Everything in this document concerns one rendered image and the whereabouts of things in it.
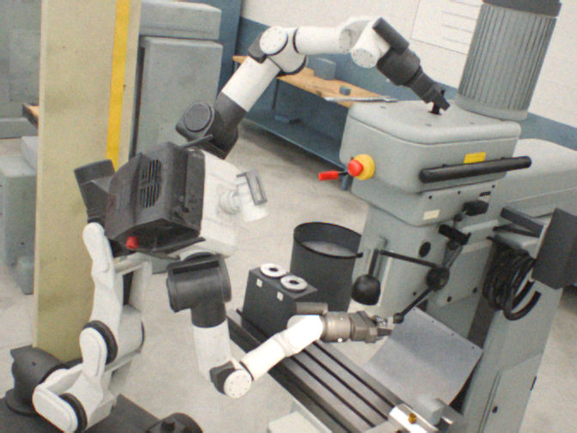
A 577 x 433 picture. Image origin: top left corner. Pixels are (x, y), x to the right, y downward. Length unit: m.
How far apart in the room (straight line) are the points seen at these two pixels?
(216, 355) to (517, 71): 1.07
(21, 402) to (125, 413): 0.36
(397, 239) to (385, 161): 0.26
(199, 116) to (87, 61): 1.38
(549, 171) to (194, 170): 1.10
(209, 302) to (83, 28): 1.68
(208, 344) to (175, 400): 1.85
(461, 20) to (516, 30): 5.02
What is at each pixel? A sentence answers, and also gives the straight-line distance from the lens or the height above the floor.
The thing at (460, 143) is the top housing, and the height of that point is 1.85.
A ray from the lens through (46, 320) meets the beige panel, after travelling 3.49.
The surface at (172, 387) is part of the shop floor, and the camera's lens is 3.60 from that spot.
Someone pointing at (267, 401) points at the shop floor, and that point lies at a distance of 3.60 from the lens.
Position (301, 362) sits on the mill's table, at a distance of 2.19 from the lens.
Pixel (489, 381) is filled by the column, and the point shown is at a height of 1.03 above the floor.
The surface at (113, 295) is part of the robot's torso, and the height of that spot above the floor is 1.21.
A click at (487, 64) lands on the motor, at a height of 2.02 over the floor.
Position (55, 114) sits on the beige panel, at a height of 1.37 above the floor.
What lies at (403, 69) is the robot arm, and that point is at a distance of 1.65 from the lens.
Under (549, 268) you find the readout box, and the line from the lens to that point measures 1.85.
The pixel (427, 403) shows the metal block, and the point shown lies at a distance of 1.92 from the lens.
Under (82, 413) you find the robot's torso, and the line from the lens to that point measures 2.32.
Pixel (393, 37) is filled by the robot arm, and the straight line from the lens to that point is 1.62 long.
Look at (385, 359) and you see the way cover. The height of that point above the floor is 0.97.
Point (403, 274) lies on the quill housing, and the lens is 1.78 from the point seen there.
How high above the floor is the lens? 2.22
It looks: 22 degrees down
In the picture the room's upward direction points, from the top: 11 degrees clockwise
